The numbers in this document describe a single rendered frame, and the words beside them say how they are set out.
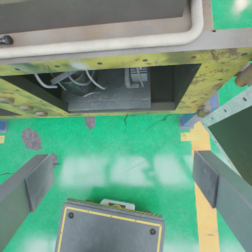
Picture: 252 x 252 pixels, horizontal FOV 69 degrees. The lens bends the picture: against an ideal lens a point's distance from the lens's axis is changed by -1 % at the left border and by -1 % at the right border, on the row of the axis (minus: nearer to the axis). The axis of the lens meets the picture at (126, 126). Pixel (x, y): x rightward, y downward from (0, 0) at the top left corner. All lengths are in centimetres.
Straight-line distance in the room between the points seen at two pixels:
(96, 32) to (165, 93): 60
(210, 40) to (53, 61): 33
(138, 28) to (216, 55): 17
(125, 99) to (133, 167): 84
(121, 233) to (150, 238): 18
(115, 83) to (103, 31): 48
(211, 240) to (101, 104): 135
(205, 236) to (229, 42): 151
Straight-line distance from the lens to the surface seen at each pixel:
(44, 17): 46
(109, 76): 91
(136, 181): 159
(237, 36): 45
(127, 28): 43
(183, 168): 160
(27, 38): 51
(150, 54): 40
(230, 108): 66
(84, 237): 143
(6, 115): 115
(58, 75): 79
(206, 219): 171
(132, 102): 85
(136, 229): 134
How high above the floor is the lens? 158
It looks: 79 degrees down
